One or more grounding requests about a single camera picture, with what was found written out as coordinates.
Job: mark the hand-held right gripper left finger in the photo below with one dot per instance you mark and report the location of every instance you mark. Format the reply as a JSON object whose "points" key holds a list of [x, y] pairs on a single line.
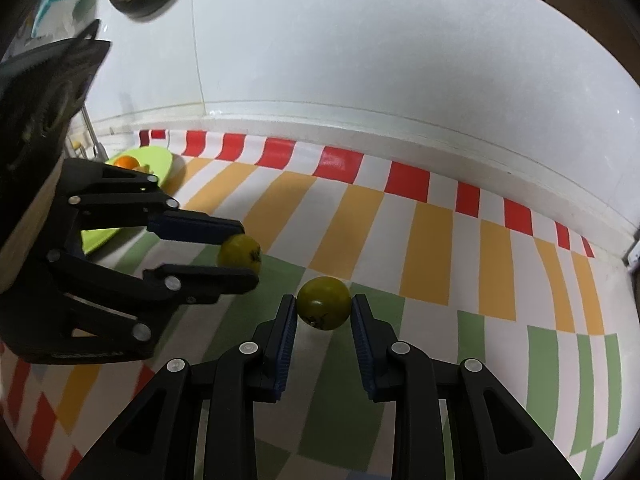
{"points": [[286, 345]]}

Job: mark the tangerine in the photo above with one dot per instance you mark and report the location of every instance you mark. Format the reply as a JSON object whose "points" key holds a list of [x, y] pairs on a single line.
{"points": [[126, 161]]}

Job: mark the curved steel faucet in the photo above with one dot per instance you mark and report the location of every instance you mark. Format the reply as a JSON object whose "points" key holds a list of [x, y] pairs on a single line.
{"points": [[90, 127]]}

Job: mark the striped checked tablecloth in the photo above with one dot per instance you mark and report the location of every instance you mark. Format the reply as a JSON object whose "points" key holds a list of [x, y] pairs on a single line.
{"points": [[435, 260]]}

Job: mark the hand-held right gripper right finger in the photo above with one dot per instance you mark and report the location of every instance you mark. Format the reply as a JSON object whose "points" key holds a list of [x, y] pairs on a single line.
{"points": [[362, 345]]}

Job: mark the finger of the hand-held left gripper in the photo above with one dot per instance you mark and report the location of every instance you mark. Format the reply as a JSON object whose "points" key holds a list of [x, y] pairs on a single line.
{"points": [[220, 282], [200, 227]]}

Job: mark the green plate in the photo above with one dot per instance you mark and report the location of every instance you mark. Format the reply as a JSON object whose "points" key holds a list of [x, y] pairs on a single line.
{"points": [[160, 160]]}

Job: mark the small yellow-green citrus fruit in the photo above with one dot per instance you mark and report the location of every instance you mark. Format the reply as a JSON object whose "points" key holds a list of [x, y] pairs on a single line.
{"points": [[240, 255], [324, 302]]}

